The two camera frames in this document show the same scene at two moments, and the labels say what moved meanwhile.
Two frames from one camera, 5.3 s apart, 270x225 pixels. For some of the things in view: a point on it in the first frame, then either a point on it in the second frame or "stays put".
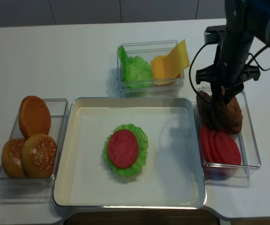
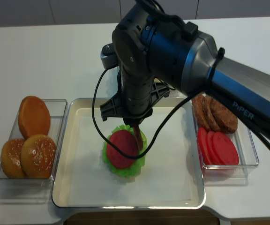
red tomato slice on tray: [123, 148] stays put
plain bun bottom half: [34, 116] stays put
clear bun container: [37, 190] stays put
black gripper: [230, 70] → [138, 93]
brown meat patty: [231, 117] → [138, 137]
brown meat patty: [230, 116] stays put
